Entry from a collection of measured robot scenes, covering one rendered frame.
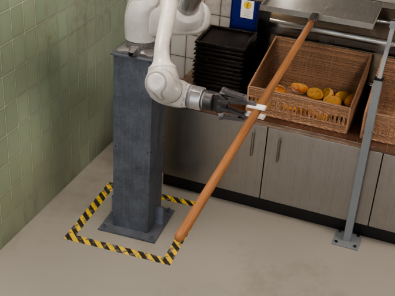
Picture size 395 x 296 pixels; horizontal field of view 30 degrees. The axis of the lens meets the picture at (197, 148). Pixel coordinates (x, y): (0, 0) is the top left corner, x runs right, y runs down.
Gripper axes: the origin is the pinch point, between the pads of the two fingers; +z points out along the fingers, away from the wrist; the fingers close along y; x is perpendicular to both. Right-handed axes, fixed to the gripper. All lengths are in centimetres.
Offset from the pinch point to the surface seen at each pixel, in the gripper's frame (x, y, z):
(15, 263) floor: -1, 115, -113
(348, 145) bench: -96, 64, 27
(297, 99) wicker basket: -102, 48, -3
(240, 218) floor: -85, 118, -22
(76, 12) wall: -94, 20, -125
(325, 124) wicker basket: -101, 58, 14
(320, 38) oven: -152, 34, -3
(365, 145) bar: -90, 59, 36
